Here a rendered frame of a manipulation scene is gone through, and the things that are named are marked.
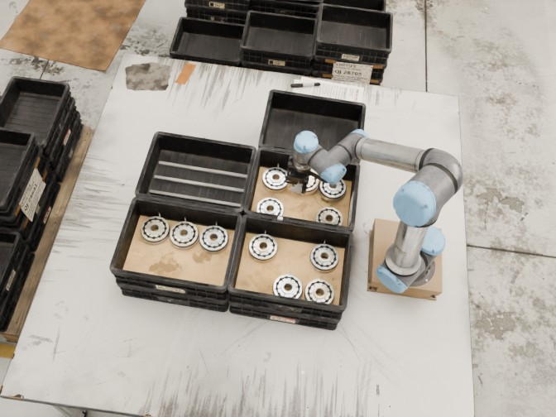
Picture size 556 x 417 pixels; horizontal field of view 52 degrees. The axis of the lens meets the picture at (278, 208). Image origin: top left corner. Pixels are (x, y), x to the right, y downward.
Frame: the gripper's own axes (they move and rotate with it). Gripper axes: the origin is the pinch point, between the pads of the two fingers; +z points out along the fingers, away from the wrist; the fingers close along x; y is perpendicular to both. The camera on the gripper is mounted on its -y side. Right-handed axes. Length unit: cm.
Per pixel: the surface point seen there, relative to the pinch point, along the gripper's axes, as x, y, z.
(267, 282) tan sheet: 39.1, 7.8, -0.3
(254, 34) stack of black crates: -124, 42, 64
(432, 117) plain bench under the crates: -58, -53, 24
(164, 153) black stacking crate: -8, 57, 5
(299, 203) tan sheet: 5.3, 0.9, 3.6
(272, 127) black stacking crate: -28.9, 16.9, 7.7
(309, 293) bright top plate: 41.4, -7.0, -3.4
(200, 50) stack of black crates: -114, 72, 74
